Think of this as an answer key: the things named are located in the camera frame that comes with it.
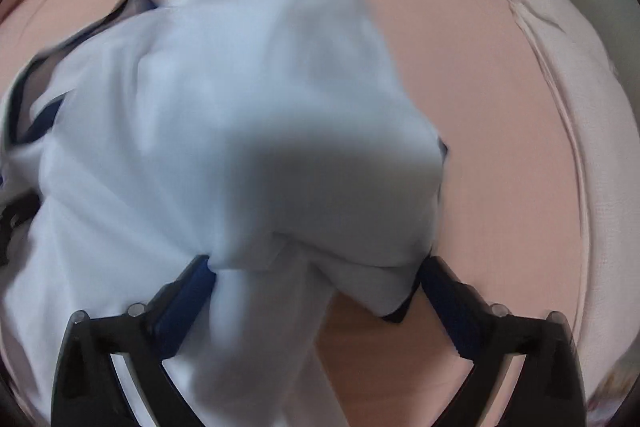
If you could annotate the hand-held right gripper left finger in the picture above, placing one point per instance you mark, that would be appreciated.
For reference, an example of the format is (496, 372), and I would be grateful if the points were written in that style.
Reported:
(182, 307)

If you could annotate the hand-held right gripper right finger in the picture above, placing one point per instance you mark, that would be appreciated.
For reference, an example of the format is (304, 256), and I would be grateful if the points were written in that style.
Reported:
(442, 307)

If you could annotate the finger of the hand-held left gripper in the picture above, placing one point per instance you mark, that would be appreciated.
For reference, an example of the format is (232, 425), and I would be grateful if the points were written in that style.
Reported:
(15, 219)

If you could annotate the light blue navy-trimmed shirt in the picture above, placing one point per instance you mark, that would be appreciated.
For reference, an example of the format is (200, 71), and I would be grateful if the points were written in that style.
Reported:
(225, 107)

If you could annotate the pale pink quilted mattress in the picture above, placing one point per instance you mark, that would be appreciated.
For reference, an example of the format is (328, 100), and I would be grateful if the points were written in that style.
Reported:
(580, 97)

